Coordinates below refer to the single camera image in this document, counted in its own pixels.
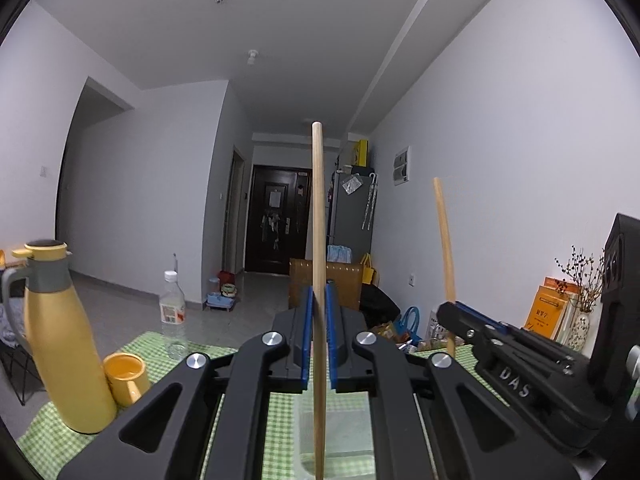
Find blue floor rack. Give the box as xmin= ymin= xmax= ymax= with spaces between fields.
xmin=206 ymin=277 xmax=237 ymax=312

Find blue bag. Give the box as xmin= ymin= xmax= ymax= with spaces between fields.
xmin=399 ymin=306 xmax=422 ymax=337

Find black wire basket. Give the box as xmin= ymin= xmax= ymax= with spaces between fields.
xmin=0 ymin=305 xmax=41 ymax=406

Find side door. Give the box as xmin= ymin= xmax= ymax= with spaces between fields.
xmin=225 ymin=146 xmax=247 ymax=273

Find white umbrella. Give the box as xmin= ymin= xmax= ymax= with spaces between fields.
xmin=364 ymin=172 xmax=379 ymax=233

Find grey refrigerator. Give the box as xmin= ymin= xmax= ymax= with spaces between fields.
xmin=327 ymin=170 xmax=378 ymax=261

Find green checked tablecloth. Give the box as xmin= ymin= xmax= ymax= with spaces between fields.
xmin=15 ymin=330 xmax=511 ymax=480

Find floral vase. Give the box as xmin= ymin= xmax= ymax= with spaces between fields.
xmin=567 ymin=307 xmax=593 ymax=352

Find clear plastic container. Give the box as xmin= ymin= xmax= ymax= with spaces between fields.
xmin=295 ymin=392 xmax=376 ymax=480

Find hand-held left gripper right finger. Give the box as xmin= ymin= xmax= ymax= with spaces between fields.
xmin=325 ymin=282 xmax=581 ymax=480

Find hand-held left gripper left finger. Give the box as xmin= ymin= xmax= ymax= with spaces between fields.
xmin=57 ymin=282 xmax=316 ymax=480

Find white books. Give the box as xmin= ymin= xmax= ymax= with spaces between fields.
xmin=562 ymin=292 xmax=581 ymax=348

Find orange books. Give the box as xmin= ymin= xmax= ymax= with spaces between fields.
xmin=525 ymin=277 xmax=573 ymax=346

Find white wall panel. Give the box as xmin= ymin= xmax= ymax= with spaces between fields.
xmin=392 ymin=146 xmax=412 ymax=186

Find light wooden chopstick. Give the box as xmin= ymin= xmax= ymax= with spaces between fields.
xmin=311 ymin=121 xmax=328 ymax=480
xmin=432 ymin=176 xmax=458 ymax=359

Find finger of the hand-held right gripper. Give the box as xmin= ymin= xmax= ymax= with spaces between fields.
xmin=435 ymin=302 xmax=507 ymax=357
xmin=455 ymin=301 xmax=577 ymax=369

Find yellow cup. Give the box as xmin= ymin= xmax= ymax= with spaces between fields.
xmin=102 ymin=352 xmax=152 ymax=407

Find yellow thermos jug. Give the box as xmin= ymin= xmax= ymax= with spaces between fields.
xmin=1 ymin=240 xmax=118 ymax=435

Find yellow bag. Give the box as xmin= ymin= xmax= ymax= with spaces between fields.
xmin=359 ymin=253 xmax=378 ymax=286

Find dark dried twigs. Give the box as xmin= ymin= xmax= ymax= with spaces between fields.
xmin=555 ymin=246 xmax=606 ymax=311

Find black bag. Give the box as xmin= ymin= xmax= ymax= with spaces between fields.
xmin=360 ymin=284 xmax=401 ymax=331

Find dark brown door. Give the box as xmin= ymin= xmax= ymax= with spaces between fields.
xmin=245 ymin=164 xmax=312 ymax=276

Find clear plastic bottle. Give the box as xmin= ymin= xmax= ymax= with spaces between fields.
xmin=159 ymin=270 xmax=190 ymax=360

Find wooden chair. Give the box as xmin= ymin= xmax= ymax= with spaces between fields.
xmin=289 ymin=257 xmax=363 ymax=311

